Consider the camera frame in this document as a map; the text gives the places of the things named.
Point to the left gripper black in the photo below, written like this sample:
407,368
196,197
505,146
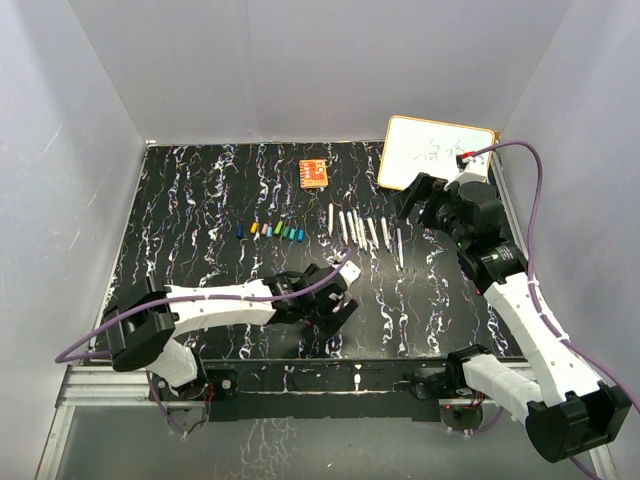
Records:
327,326

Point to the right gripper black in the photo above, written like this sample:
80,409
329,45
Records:
423,188

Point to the cyan marker pen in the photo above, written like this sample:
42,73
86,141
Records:
385,233

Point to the dark green marker pen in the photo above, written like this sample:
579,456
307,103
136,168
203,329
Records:
363,233

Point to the light green marker pen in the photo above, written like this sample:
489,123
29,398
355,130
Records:
357,230

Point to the light blue marker pen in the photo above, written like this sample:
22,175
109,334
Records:
352,228

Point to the yellow marker pen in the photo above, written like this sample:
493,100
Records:
330,219

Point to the light green pen cap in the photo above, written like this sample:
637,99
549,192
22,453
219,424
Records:
278,229

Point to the dark blue marker pen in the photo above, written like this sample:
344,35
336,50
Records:
399,241

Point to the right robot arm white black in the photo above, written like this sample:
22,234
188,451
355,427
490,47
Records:
567,408

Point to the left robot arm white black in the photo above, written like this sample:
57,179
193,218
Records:
143,334

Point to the white board orange frame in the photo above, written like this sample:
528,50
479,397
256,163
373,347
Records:
414,146

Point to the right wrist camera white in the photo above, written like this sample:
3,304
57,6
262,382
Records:
472,168

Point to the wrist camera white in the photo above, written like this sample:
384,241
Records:
350,273
472,168

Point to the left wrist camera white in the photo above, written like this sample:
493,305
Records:
350,273

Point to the black base frame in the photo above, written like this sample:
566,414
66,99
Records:
331,388

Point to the aluminium rail frame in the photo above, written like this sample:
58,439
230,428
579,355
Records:
100,386

